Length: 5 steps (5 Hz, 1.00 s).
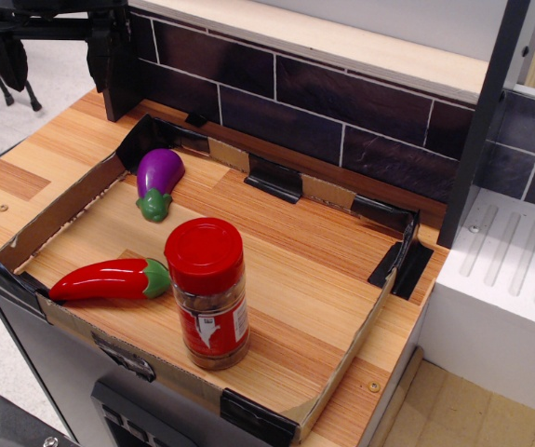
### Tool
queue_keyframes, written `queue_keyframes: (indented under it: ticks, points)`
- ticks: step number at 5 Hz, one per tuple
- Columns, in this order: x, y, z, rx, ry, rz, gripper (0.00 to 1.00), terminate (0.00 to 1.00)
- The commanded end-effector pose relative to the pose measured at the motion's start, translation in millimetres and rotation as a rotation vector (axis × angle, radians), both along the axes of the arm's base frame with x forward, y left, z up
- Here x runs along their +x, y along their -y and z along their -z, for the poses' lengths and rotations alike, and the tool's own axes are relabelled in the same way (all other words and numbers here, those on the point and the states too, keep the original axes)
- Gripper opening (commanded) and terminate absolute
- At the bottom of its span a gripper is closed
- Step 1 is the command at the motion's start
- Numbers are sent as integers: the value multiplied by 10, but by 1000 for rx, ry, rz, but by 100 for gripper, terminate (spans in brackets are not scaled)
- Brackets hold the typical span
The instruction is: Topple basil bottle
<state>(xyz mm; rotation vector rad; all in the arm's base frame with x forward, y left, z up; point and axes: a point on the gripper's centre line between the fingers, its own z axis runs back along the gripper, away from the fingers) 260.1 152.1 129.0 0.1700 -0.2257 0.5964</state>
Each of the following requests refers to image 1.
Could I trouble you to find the dark shelf frame with backsplash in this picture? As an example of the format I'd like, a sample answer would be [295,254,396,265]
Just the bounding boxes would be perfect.
[125,1,529,246]

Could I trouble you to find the black toy oven panel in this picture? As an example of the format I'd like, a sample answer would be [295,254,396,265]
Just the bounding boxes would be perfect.
[90,379,212,447]

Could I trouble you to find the red toy chili pepper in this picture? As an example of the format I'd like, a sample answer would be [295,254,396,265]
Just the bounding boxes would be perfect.
[48,258,171,302]

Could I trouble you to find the black tripod legs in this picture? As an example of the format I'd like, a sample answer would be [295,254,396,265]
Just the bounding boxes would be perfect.
[0,69,44,113]

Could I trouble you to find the purple toy eggplant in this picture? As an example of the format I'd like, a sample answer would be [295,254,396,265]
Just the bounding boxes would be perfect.
[136,148,185,223]

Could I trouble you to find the brass screw front right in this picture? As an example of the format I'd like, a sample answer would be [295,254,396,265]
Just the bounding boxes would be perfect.
[368,382,381,393]

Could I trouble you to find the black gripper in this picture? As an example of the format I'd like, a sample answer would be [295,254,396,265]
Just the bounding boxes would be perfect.
[0,1,130,92]

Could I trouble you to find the red-lidded spice bottle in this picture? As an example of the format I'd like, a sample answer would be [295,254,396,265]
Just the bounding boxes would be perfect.
[165,217,250,370]

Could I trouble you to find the white toy sink drainboard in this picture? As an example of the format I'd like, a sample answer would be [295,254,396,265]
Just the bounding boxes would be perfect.
[419,190,535,410]

